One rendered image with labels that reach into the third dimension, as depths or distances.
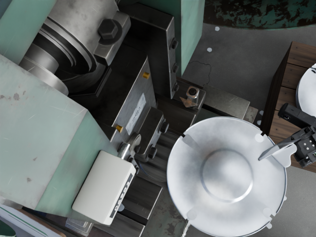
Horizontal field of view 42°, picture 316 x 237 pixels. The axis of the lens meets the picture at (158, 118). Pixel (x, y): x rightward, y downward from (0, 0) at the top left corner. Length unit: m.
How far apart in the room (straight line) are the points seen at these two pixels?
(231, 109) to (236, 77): 0.74
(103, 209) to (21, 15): 0.21
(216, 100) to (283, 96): 0.41
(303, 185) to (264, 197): 0.84
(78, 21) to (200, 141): 0.64
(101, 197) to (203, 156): 0.58
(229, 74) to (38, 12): 1.60
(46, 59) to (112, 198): 0.17
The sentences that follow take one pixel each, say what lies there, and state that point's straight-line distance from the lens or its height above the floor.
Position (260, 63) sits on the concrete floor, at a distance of 1.98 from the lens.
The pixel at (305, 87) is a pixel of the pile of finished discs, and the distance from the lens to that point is 1.54.
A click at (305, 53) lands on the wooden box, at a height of 0.35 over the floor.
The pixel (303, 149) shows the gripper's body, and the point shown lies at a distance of 1.05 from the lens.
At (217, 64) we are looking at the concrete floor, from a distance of 1.95.
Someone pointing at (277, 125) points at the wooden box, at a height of 0.35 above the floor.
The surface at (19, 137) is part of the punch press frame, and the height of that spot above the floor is 1.46.
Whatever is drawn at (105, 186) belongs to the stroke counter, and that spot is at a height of 1.34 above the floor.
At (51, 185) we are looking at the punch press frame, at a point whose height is 1.42.
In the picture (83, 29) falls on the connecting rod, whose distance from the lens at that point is 0.44.
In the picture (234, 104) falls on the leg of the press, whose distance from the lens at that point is 1.20.
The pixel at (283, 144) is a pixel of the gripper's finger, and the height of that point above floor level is 0.80.
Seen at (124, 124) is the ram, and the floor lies 1.11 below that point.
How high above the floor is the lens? 1.77
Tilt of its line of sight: 73 degrees down
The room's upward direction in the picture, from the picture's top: 11 degrees counter-clockwise
